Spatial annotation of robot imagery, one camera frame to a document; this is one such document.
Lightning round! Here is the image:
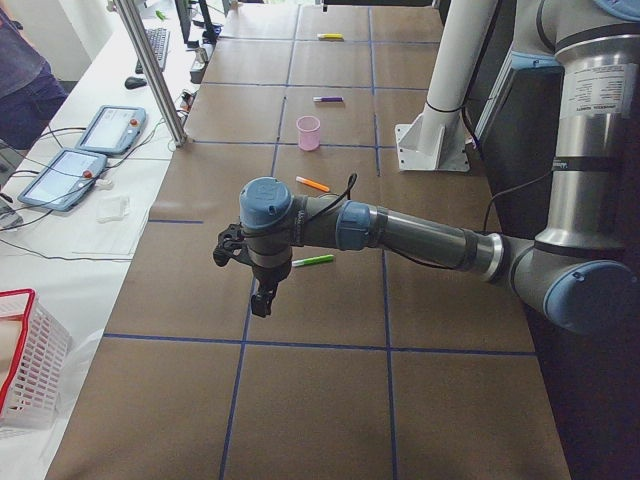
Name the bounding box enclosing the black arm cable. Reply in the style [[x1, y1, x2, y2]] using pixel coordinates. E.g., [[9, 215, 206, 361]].
[[238, 172, 481, 271]]

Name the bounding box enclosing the person in blue clothes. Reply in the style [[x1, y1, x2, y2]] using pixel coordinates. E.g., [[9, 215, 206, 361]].
[[1, 3, 67, 151]]

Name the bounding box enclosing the aluminium frame post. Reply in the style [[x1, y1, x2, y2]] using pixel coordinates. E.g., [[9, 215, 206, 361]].
[[114, 0, 187, 147]]

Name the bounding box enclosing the yellow highlighter pen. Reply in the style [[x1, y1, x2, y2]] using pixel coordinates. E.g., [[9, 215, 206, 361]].
[[316, 33, 344, 41]]

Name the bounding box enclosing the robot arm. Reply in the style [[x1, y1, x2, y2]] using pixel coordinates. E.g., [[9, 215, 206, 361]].
[[219, 1, 639, 334]]

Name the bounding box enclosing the red white plastic basket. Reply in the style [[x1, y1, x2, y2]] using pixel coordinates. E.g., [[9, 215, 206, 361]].
[[1, 289, 72, 438]]

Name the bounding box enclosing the white folded cloth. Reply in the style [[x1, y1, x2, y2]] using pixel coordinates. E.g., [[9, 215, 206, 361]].
[[96, 196, 130, 223]]

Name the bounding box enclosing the teach pendant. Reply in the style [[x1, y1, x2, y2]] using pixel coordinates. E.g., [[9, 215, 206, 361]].
[[76, 105, 147, 155], [18, 148, 107, 212]]

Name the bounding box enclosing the black computer mouse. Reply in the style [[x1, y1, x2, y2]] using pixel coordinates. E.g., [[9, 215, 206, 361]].
[[124, 76, 147, 90]]

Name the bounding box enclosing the white pillar with base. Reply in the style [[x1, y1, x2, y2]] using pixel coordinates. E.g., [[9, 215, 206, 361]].
[[395, 0, 498, 172]]

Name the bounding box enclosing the orange highlighter pen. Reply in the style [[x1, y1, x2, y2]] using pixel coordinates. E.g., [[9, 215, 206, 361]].
[[295, 176, 331, 193]]

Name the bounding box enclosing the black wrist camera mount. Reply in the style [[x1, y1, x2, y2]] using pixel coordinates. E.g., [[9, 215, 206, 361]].
[[212, 224, 253, 267]]

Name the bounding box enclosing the black keyboard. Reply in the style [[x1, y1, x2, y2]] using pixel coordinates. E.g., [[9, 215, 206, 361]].
[[145, 28, 170, 72]]

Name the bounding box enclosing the green highlighter pen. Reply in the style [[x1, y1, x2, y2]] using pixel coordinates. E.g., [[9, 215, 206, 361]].
[[292, 254, 334, 268]]

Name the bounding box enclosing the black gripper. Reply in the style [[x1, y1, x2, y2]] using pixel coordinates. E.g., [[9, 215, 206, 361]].
[[249, 249, 292, 317]]

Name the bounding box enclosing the upper teach pendant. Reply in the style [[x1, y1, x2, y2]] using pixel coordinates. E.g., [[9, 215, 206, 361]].
[[76, 105, 147, 155]]

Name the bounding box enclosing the purple highlighter pen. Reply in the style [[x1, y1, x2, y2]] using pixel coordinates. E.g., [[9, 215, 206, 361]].
[[312, 96, 344, 104]]

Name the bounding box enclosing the lower teach pendant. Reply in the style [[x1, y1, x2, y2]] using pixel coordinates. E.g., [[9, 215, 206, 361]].
[[18, 148, 107, 212]]

